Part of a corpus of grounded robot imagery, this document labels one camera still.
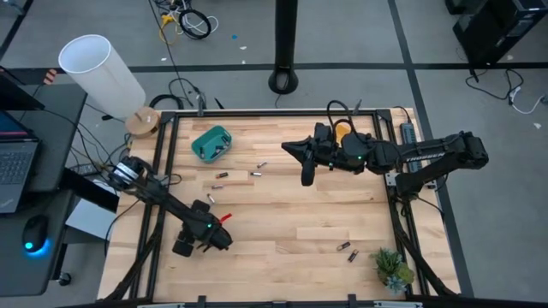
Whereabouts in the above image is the teal plastic bin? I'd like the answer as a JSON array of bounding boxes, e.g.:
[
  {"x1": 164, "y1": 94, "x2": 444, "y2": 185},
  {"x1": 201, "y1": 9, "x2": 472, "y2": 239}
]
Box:
[{"x1": 190, "y1": 124, "x2": 234, "y2": 164}]

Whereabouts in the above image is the black vertical pole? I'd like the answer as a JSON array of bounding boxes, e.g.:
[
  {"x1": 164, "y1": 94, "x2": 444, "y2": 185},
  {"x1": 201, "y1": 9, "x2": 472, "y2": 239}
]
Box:
[{"x1": 267, "y1": 0, "x2": 300, "y2": 96}]

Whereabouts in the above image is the thick black cable loop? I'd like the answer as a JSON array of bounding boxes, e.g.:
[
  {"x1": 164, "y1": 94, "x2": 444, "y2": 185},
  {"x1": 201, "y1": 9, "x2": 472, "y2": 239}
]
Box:
[{"x1": 148, "y1": 93, "x2": 185, "y2": 110}]

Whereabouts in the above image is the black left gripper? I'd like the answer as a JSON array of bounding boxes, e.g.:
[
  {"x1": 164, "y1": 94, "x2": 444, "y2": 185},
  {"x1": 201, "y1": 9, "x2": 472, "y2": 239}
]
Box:
[{"x1": 172, "y1": 216, "x2": 235, "y2": 258}]

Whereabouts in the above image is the thin black floor cable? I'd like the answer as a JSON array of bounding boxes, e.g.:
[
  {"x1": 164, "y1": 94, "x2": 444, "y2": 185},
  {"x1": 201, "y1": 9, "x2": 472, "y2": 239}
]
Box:
[{"x1": 465, "y1": 68, "x2": 526, "y2": 102}]

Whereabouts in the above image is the coiled black cable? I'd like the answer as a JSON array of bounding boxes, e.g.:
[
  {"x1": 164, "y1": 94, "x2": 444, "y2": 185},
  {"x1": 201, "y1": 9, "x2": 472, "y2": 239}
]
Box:
[{"x1": 177, "y1": 8, "x2": 213, "y2": 41}]

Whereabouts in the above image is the black computer mouse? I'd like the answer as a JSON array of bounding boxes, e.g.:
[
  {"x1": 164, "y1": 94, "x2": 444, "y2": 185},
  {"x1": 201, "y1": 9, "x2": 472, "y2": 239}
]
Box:
[{"x1": 21, "y1": 213, "x2": 51, "y2": 257}]

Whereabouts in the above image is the black laptop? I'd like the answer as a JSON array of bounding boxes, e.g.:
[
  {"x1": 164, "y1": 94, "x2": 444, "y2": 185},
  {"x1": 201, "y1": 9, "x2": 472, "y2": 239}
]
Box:
[{"x1": 0, "y1": 110, "x2": 43, "y2": 215}]

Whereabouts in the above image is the black power strip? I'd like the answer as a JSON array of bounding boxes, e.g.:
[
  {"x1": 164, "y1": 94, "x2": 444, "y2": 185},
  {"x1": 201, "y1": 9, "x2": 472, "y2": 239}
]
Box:
[{"x1": 400, "y1": 122, "x2": 425, "y2": 175}]

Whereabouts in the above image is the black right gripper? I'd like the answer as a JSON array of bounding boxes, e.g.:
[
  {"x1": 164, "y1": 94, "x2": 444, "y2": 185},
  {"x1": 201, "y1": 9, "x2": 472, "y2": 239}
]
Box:
[{"x1": 281, "y1": 122, "x2": 344, "y2": 187}]

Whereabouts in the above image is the white cable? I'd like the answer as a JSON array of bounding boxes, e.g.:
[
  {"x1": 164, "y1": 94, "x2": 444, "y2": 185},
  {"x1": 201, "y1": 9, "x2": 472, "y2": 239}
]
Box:
[{"x1": 508, "y1": 85, "x2": 547, "y2": 116}]

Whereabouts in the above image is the yellow plastic bin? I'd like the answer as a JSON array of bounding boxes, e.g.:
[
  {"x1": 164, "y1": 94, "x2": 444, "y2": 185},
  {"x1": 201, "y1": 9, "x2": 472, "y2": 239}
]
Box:
[{"x1": 335, "y1": 123, "x2": 353, "y2": 145}]

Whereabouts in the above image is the white shade table lamp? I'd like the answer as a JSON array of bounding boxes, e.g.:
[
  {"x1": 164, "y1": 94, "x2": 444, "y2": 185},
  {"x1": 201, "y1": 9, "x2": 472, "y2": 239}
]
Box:
[{"x1": 57, "y1": 33, "x2": 160, "y2": 139}]

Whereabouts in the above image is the yellow cable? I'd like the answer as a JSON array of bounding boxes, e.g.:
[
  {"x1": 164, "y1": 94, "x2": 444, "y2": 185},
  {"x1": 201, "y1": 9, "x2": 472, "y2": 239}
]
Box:
[{"x1": 158, "y1": 13, "x2": 177, "y2": 44}]

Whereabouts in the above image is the white flat box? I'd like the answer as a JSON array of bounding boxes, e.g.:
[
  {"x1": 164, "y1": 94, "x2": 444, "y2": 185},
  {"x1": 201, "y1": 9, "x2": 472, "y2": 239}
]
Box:
[{"x1": 65, "y1": 198, "x2": 117, "y2": 240}]

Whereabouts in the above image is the black monitor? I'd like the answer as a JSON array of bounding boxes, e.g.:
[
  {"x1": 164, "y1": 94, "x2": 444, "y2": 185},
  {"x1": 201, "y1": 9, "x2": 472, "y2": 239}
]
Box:
[{"x1": 0, "y1": 66, "x2": 45, "y2": 112}]

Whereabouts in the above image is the small potted succulent plant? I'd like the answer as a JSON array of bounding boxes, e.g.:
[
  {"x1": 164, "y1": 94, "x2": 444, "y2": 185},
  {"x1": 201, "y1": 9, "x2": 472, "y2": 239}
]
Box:
[{"x1": 370, "y1": 247, "x2": 416, "y2": 297}]

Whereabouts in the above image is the black equipment cabinet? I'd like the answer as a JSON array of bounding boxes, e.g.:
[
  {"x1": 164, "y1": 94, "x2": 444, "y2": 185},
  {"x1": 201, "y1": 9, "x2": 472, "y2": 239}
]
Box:
[{"x1": 444, "y1": 0, "x2": 548, "y2": 66}]

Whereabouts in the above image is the black desk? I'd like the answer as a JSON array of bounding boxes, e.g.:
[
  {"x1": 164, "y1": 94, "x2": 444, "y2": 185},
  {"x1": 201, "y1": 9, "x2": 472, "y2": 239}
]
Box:
[{"x1": 0, "y1": 83, "x2": 89, "y2": 299}]

